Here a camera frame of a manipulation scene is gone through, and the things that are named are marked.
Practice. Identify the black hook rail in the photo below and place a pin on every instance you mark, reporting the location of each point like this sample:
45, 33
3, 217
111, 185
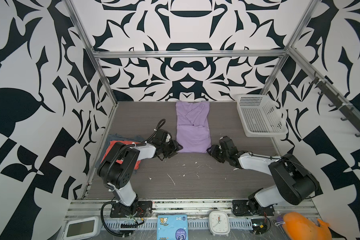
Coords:
337, 101

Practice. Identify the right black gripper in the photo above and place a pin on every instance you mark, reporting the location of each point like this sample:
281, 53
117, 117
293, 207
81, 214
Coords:
213, 151

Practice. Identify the white square clock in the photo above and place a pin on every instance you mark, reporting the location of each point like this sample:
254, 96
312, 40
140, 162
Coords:
219, 223

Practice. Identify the aluminium frame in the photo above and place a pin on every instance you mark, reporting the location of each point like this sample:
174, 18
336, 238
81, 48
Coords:
152, 54

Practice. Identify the white plastic basket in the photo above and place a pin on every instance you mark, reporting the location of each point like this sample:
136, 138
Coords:
260, 117

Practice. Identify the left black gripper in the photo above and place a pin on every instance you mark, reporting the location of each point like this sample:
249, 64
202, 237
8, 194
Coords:
175, 148

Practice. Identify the grey folded t-shirt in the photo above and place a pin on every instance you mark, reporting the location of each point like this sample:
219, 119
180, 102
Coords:
117, 137

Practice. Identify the small green circuit board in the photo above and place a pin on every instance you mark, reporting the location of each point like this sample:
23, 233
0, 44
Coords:
260, 226

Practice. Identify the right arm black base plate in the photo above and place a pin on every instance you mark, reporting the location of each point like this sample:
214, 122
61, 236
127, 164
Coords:
250, 207

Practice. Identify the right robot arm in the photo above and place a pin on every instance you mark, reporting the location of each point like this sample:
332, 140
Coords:
293, 182

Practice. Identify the blue tissue pack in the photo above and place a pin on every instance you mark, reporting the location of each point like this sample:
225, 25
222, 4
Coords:
172, 227

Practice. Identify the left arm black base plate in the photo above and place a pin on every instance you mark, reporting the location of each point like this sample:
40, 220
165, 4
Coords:
138, 209

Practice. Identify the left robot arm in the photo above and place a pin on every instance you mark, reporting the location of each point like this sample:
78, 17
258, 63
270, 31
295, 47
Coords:
120, 160

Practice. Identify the purple t-shirt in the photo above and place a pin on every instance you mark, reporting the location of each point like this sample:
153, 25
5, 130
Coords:
193, 132

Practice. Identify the white digital display device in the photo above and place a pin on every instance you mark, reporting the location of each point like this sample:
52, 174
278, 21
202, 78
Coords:
82, 229

